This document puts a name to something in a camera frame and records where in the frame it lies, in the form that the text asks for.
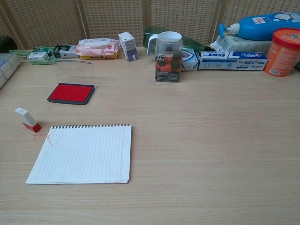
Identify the white red rubber stamp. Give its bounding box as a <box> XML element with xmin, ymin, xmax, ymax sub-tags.
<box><xmin>14</xmin><ymin>107</ymin><xmax>42</xmax><ymax>134</ymax></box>

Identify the white spiral lined notebook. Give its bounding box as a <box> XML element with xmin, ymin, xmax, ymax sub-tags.
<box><xmin>26</xmin><ymin>124</ymin><xmax>133</xmax><ymax>186</ymax></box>

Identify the white and blue soap box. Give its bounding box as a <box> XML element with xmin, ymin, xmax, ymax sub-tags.
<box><xmin>180</xmin><ymin>47</ymin><xmax>199</xmax><ymax>72</ymax></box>

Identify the white and purple carton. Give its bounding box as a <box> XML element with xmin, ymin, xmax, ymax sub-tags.
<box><xmin>118</xmin><ymin>31</ymin><xmax>139</xmax><ymax>62</ymax></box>

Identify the flat yellow box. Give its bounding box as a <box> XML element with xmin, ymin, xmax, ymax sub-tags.
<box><xmin>79</xmin><ymin>52</ymin><xmax>119</xmax><ymax>60</ymax></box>

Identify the green plastic bottle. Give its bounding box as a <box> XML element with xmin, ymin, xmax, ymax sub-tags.
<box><xmin>142</xmin><ymin>26</ymin><xmax>212</xmax><ymax>53</ymax></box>

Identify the red ink pad clear lid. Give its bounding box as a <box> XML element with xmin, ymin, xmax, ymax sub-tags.
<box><xmin>47</xmin><ymin>59</ymin><xmax>98</xmax><ymax>103</ymax></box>

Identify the pink wet wipes pack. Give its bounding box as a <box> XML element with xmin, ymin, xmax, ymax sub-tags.
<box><xmin>74</xmin><ymin>37</ymin><xmax>121</xmax><ymax>57</ymax></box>

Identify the white and blue toothpaste box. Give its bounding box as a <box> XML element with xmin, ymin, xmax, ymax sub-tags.
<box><xmin>197</xmin><ymin>51</ymin><xmax>269</xmax><ymax>72</ymax></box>

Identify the black and white stapler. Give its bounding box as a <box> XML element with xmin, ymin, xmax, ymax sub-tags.
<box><xmin>53</xmin><ymin>44</ymin><xmax>79</xmax><ymax>59</ymax></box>

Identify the wooden lattice folding screen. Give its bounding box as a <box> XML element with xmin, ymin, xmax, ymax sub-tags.
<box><xmin>0</xmin><ymin>0</ymin><xmax>300</xmax><ymax>50</ymax></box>

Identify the white wipes pack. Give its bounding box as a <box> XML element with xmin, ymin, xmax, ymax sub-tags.
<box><xmin>209</xmin><ymin>35</ymin><xmax>275</xmax><ymax>53</ymax></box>

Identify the small white cardboard box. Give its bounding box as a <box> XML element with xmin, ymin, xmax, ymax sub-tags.
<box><xmin>27</xmin><ymin>52</ymin><xmax>50</xmax><ymax>62</ymax></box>

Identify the blue pump bottle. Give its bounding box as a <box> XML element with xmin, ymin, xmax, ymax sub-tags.
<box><xmin>218</xmin><ymin>12</ymin><xmax>300</xmax><ymax>42</ymax></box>

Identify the orange cylindrical tub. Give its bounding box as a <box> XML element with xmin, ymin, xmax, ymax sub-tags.
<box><xmin>264</xmin><ymin>28</ymin><xmax>300</xmax><ymax>78</ymax></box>

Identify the pastel tissue multipack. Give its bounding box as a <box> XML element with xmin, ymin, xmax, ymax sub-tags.
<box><xmin>0</xmin><ymin>53</ymin><xmax>23</xmax><ymax>90</ymax></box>

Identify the white cup with handle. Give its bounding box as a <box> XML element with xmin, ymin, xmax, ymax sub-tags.
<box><xmin>146</xmin><ymin>31</ymin><xmax>183</xmax><ymax>58</ymax></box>

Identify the green plastic tray with handle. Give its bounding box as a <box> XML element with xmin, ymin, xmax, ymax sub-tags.
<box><xmin>9</xmin><ymin>46</ymin><xmax>62</xmax><ymax>66</ymax></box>

